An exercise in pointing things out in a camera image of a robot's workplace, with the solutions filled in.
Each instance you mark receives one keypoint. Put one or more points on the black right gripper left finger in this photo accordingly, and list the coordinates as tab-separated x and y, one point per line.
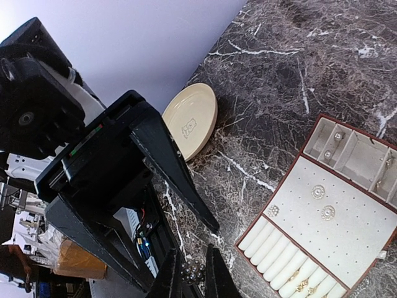
168	282

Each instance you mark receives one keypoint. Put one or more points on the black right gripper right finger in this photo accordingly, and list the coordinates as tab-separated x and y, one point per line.
218	281

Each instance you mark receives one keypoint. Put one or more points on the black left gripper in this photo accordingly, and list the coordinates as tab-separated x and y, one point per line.
105	171

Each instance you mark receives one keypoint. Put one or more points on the brown jewelry tray insert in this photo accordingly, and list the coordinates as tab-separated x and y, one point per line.
297	253

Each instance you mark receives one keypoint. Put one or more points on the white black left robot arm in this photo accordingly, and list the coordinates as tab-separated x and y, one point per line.
18	167

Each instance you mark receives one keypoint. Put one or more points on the beige round plate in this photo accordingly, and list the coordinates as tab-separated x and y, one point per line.
191	117

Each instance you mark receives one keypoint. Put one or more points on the pearl earring on tray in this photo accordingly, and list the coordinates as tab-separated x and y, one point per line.
328	213
318	192

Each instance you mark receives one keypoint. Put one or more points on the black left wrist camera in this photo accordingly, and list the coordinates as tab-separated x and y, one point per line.
34	93

